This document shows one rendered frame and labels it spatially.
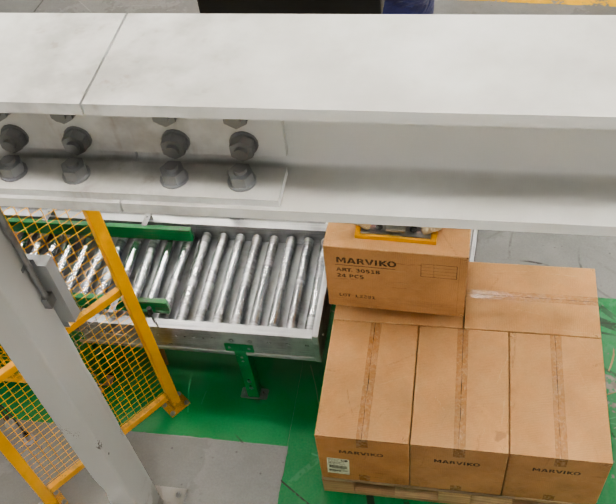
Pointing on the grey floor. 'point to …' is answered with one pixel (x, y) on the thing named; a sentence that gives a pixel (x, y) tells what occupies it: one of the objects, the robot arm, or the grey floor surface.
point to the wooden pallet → (424, 493)
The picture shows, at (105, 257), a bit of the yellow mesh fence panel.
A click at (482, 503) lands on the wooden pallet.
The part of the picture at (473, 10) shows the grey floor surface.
